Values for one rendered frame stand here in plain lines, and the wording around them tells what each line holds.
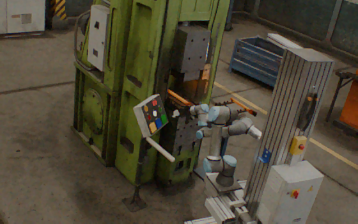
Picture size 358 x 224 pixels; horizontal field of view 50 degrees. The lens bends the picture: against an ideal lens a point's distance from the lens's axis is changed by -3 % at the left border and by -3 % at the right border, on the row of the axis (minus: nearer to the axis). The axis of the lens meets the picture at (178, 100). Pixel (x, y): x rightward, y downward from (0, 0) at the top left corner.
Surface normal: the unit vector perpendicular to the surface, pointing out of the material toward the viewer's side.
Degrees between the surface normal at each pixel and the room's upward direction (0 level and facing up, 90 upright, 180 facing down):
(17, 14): 90
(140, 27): 89
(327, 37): 90
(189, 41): 90
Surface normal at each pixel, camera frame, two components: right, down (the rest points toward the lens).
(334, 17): -0.77, 0.16
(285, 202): 0.39, 0.45
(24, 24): 0.63, 0.42
